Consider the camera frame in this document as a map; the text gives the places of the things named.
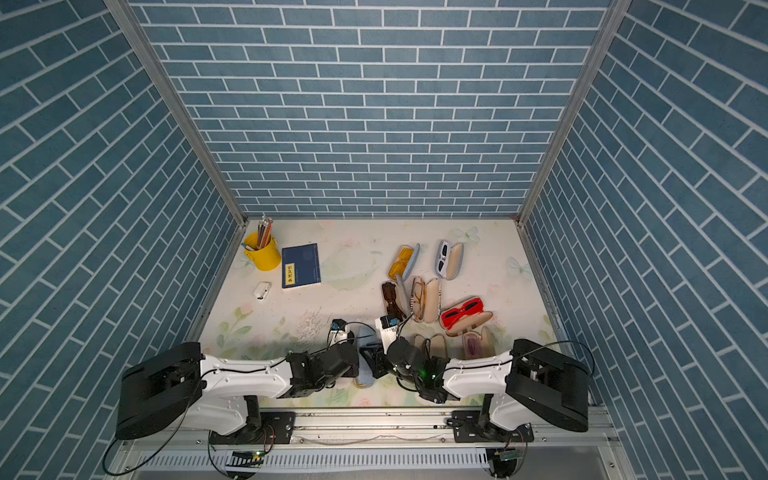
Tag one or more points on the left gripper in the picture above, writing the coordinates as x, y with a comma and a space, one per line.
354, 369

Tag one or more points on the plaid beige glasses case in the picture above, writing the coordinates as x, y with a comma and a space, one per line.
435, 345

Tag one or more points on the light blue denim case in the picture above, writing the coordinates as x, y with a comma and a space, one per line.
365, 377

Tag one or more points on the beige case purple glasses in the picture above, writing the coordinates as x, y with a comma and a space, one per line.
488, 341

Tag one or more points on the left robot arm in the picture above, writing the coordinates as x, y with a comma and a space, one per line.
221, 395

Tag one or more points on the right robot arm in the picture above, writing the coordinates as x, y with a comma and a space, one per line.
529, 381

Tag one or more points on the flag pattern glasses case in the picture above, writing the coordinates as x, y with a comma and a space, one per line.
433, 301

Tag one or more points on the blue case yellow glasses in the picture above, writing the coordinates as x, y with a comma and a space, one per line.
413, 261

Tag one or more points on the light blue case white sunglasses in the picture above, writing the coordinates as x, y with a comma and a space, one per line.
455, 260

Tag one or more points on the yellow tinted glasses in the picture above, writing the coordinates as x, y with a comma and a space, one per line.
400, 264

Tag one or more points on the tortoise brown sunglasses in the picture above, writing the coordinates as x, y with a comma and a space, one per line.
390, 295

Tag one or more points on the dark blue book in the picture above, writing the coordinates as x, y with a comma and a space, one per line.
300, 266

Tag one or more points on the yellow pencil cup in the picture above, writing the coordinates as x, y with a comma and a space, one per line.
266, 258

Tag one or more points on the coloured pencils bundle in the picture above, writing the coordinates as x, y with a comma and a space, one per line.
264, 232

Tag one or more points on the red frame sunglasses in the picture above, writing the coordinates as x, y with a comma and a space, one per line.
451, 316

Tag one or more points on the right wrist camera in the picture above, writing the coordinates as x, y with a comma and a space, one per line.
388, 329

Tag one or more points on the thin amber frame glasses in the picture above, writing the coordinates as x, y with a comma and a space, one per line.
418, 298

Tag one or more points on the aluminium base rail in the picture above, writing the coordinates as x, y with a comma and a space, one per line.
326, 440

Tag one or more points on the white frame sunglasses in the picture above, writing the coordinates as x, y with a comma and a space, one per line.
442, 259

